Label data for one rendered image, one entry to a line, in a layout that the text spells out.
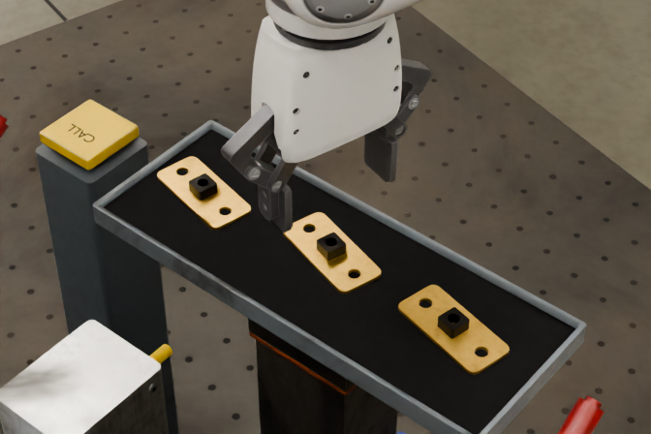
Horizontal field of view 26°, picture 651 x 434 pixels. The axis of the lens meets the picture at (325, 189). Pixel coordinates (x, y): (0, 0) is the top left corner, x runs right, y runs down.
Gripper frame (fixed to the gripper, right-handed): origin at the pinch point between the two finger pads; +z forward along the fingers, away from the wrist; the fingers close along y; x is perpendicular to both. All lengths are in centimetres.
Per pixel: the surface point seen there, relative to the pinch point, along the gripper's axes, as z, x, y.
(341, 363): 6.7, 9.6, 5.7
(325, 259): 6.6, 0.6, 0.7
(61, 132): 6.8, -24.7, 10.2
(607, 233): 53, -22, -57
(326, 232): 6.6, -1.8, -1.0
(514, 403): 6.3, 19.6, -1.7
